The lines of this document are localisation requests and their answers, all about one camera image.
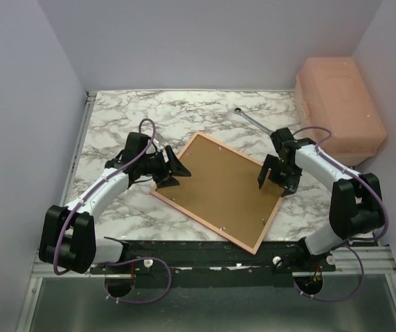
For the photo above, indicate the brown backing board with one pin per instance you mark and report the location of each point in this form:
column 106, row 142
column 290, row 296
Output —
column 222, row 186

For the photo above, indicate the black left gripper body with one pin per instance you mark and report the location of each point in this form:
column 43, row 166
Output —
column 156, row 167

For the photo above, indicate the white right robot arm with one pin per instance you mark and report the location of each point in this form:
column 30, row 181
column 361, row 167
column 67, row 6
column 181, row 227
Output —
column 356, row 205

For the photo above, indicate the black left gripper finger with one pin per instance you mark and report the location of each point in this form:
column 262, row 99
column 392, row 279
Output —
column 174, row 165
column 168, row 181

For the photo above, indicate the translucent orange plastic box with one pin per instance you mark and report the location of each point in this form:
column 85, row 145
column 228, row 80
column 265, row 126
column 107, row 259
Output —
column 331, row 93

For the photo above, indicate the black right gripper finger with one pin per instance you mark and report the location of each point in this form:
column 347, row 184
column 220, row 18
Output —
column 267, row 165
column 290, row 186

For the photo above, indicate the silver ratchet wrench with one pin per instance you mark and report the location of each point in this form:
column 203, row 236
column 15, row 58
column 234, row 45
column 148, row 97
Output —
column 254, row 122

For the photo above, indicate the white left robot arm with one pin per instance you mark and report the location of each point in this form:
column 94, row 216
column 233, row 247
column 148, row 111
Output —
column 69, row 241

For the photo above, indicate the pink photo frame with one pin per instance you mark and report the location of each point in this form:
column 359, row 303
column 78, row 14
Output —
column 156, row 197

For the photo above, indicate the aluminium extrusion rail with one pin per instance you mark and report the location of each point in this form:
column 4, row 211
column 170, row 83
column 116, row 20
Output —
column 39, row 268

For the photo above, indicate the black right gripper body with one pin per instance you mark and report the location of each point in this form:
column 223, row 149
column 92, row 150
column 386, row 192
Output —
column 282, row 166

